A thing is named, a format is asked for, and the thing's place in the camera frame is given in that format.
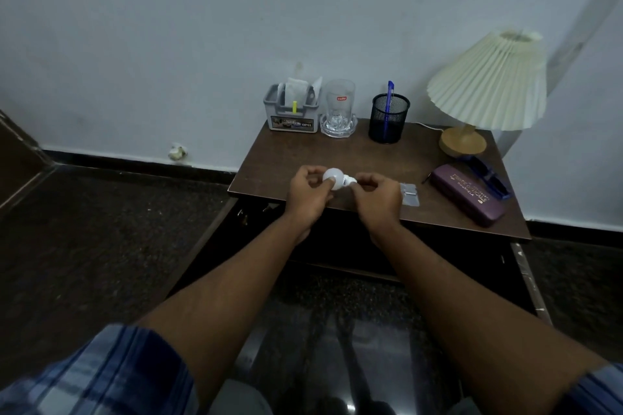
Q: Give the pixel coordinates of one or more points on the white light bulb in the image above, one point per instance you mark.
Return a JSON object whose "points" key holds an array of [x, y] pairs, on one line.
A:
{"points": [[339, 178]]}

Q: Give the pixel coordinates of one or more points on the blue pen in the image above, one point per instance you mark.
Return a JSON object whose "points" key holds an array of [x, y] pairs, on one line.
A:
{"points": [[389, 98]]}

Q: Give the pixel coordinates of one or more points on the person's right hand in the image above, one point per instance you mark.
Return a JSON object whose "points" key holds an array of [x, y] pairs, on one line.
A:
{"points": [[382, 208]]}

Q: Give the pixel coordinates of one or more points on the white paper sachets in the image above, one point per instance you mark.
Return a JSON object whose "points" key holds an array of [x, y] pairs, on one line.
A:
{"points": [[298, 88]]}

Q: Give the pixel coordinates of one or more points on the clear glass coaster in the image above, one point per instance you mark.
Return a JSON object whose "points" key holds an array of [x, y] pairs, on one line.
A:
{"points": [[326, 128]]}

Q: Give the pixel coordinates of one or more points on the black mesh pen holder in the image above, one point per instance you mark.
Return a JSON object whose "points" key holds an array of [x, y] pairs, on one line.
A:
{"points": [[388, 123]]}

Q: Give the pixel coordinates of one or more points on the cream pleated shade table lamp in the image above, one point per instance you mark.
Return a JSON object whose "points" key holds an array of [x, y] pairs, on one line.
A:
{"points": [[491, 84]]}

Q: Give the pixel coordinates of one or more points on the person's right thumb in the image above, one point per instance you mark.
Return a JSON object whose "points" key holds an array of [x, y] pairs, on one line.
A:
{"points": [[359, 190]]}

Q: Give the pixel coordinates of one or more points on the clear drinking glass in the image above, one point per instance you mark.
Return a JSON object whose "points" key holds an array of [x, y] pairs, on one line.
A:
{"points": [[339, 101]]}

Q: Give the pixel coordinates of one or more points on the purple glasses case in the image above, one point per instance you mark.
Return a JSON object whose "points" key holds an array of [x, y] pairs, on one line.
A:
{"points": [[469, 193]]}

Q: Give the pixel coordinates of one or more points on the blue plaid shirt sleeve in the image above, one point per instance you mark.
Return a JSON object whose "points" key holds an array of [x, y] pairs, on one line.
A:
{"points": [[107, 375], [596, 390]]}

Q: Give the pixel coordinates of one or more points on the person's right forearm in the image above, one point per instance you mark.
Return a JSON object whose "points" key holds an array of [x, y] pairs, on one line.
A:
{"points": [[467, 317]]}

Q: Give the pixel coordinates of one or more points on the person's left hand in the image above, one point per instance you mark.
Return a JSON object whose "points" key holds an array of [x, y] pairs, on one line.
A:
{"points": [[302, 200]]}

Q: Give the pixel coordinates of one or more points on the brown wooden side table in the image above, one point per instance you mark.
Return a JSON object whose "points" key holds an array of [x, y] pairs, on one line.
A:
{"points": [[272, 162]]}

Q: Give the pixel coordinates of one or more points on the person's left forearm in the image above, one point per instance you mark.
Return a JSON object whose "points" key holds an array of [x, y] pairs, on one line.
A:
{"points": [[233, 303]]}

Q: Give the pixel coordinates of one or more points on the white crumpled debris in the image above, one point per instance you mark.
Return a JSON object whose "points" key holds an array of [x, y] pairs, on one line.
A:
{"points": [[176, 152]]}

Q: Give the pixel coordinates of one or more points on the grey plastic organizer box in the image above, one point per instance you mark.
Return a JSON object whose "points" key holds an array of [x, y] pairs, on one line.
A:
{"points": [[292, 120]]}

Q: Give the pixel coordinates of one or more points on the person's left thumb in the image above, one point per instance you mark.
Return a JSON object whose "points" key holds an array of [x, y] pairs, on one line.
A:
{"points": [[326, 188]]}

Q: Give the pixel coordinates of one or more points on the small clear plastic packet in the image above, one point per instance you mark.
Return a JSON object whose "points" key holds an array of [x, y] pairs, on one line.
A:
{"points": [[410, 193]]}

